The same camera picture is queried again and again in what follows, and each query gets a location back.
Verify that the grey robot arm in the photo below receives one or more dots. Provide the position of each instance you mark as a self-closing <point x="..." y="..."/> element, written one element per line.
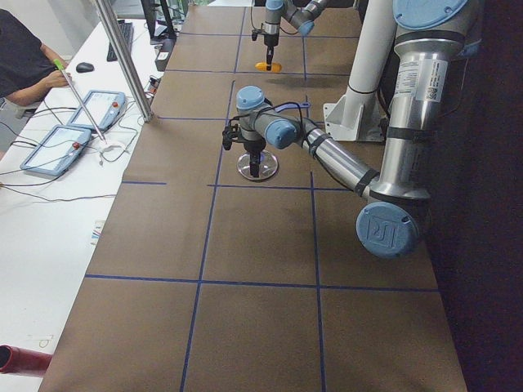
<point x="302" y="19"/>
<point x="390" y="175"/>

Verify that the teach pendant tablet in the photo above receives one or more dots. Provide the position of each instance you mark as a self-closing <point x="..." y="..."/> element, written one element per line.
<point x="104" y="106"/>
<point x="57" y="151"/>

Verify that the white pedestal column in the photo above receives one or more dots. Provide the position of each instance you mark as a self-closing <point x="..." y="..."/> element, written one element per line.
<point x="356" y="115"/>

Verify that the aluminium frame post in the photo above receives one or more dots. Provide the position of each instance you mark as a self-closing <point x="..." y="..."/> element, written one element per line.
<point x="110" y="24"/>

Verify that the seated person black shirt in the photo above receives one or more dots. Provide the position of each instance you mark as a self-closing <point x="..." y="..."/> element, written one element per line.
<point x="28" y="71"/>

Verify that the metal reacher stick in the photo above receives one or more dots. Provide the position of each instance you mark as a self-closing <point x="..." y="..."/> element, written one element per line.
<point x="68" y="79"/>

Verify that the near teach pendant tablet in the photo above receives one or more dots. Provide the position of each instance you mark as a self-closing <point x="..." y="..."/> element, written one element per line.
<point x="57" y="151"/>

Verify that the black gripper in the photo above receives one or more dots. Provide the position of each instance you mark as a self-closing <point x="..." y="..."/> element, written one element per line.
<point x="252" y="147"/>
<point x="270" y="40"/>

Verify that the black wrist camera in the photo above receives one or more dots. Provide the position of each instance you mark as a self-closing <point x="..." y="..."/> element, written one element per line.
<point x="256" y="33"/>
<point x="230" y="135"/>

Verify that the black monitor stand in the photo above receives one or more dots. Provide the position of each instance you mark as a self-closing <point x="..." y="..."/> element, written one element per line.
<point x="160" y="19"/>

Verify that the yellow corn cob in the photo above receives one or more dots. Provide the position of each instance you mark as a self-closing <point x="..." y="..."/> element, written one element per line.
<point x="269" y="67"/>

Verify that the far teach pendant tablet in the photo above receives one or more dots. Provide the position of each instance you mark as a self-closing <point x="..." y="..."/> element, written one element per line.
<point x="104" y="106"/>

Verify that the red cylinder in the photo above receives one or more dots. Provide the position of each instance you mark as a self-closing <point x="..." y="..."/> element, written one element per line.
<point x="23" y="362"/>

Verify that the dark blue saucepan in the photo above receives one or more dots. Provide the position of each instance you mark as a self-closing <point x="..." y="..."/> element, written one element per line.
<point x="292" y="105"/>

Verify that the black computer mouse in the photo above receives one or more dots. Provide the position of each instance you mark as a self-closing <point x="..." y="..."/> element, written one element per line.
<point x="84" y="67"/>

